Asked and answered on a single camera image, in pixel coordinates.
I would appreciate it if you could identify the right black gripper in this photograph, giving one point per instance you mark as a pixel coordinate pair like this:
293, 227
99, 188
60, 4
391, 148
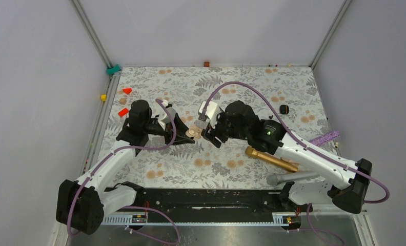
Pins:
207, 132

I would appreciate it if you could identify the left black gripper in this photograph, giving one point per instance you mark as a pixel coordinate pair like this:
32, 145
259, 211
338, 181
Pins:
180, 125

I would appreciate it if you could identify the pink earbud charging case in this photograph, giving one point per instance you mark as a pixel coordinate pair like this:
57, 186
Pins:
194, 132

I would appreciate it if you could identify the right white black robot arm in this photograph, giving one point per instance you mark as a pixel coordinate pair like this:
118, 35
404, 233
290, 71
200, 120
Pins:
347, 182

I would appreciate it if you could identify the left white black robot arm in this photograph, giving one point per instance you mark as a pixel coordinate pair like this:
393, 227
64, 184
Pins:
82, 204

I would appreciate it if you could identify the black earbud case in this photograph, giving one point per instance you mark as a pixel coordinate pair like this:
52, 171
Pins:
284, 109

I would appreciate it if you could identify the gold microphone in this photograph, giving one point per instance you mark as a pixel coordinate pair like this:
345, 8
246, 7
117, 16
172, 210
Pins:
251, 152

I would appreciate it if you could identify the red flat block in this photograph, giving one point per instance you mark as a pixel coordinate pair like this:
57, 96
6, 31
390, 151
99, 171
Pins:
123, 112

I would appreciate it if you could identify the beige cube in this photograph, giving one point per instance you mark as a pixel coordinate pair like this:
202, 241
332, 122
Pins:
123, 101

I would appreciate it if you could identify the red triangular block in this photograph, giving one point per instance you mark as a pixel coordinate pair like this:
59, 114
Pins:
127, 90

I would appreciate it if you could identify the grey microphone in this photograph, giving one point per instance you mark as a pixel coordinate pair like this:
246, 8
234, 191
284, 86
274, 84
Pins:
276, 179

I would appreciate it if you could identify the floral table mat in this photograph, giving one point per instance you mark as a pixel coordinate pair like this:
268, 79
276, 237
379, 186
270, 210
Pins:
201, 165

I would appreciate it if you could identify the teal block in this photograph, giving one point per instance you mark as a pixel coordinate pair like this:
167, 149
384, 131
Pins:
113, 70

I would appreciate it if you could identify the purple glitter microphone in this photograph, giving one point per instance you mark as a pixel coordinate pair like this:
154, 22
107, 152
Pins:
324, 139

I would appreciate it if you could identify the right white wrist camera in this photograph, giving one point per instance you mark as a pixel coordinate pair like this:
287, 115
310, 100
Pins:
209, 113

